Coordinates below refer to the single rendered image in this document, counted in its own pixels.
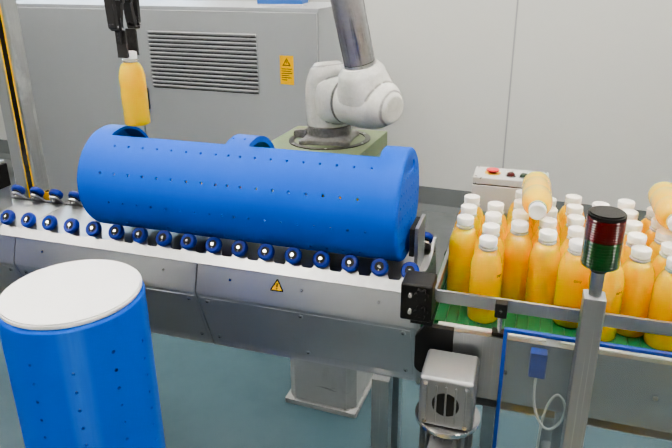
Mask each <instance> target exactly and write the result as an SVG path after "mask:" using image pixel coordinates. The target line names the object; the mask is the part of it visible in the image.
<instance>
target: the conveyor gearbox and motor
mask: <svg viewBox="0 0 672 448"><path fill-rule="evenodd" d="M478 372H479V358H478V357H477V356H471V355H465V354H460V353H454V352H448V351H442V350H436V349H429V350H428V353H427V356H426V359H425V362H424V366H423V369H422V372H421V375H420V390H419V402H418V403H417V405H416V408H415V418H416V421H417V423H418V424H419V425H420V433H419V448H472V440H473V433H474V432H475V431H476V430H477V429H478V427H479V424H480V413H479V411H478V409H477V407H476V406H475V404H476V396H477V384H478Z"/></svg>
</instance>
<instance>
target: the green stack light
mask: <svg viewBox="0 0 672 448"><path fill-rule="evenodd" d="M623 243H624V242H623ZM623 243H621V244H619V245H613V246H607V245H600V244H596V243H593V242H591V241H589V240H587V239H586V238H585V237H583V244H582V252H581V258H580V262H581V264H582V265H583V266H585V267H586V268H588V269H591V270H594V271H598V272H613V271H616V270H618V269H619V267H620V261H621V255H622V249H623Z"/></svg>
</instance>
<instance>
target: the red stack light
mask: <svg viewBox="0 0 672 448"><path fill-rule="evenodd" d="M626 225H627V220H625V221H624V222H621V223H604V222H600V221H597V220H594V219H592V218H591V217H590V216H589V215H588V214H587V216H586V223H585V230H584V237H585V238H586V239H587V240H589V241H591V242H593V243H596V244H600V245H607V246H613V245H619V244H621V243H623V242H624V237H625V231H626Z"/></svg>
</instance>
